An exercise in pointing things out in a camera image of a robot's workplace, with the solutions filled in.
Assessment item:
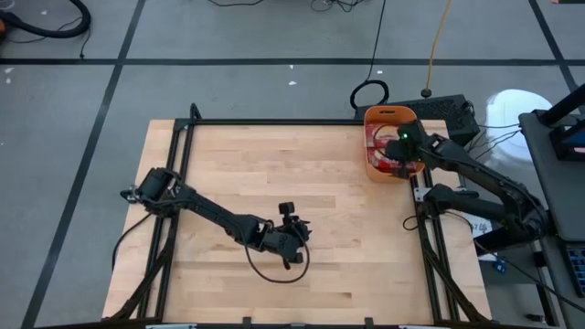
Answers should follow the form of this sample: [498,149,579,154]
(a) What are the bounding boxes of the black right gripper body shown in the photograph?
[387,119,431,162]

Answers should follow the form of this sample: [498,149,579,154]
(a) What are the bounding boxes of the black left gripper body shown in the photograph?
[255,201,307,271]

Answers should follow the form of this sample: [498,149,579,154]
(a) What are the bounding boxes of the red popcorn bag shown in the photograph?
[367,146,420,177]
[367,122,399,150]

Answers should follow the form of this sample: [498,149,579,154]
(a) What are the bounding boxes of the orange plastic basket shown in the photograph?
[363,104,427,185]

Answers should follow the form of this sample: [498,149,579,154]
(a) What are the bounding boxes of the black computer tower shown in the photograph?
[354,93,481,147]

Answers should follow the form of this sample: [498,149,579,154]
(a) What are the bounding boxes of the white paper sheet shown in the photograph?
[465,214,500,262]

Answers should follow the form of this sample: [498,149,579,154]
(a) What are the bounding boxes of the white round bin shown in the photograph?
[484,89,554,164]

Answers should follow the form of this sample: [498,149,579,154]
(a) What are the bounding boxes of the black desk leg beam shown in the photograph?
[473,208,558,257]

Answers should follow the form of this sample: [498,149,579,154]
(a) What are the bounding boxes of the black desk monitor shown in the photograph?
[549,122,585,162]

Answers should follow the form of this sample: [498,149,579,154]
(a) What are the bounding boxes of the grey side desk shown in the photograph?
[518,109,585,243]

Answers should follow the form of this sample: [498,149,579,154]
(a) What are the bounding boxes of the black keyboard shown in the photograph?
[561,241,585,298]

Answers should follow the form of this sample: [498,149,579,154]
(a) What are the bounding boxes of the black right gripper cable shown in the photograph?
[372,122,397,151]

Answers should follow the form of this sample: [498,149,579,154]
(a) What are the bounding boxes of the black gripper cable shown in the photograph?
[241,228,312,285]
[372,122,397,151]

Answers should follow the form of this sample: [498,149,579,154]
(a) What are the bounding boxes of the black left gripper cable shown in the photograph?
[241,228,312,285]

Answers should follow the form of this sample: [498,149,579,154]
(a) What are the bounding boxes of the black coiled hanging cable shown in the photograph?
[349,0,390,111]

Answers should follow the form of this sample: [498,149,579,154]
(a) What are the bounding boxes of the yellow hanging cable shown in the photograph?
[420,0,453,100]

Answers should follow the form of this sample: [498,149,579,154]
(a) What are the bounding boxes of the black aluminium table frame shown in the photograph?
[102,102,493,329]

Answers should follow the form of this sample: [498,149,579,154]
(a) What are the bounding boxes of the black floor cable tangle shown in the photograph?
[309,0,367,14]

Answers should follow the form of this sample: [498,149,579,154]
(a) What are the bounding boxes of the black left base cable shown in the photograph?
[111,210,154,271]

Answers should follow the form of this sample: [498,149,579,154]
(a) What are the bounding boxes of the black vacuum hose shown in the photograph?
[0,0,92,40]

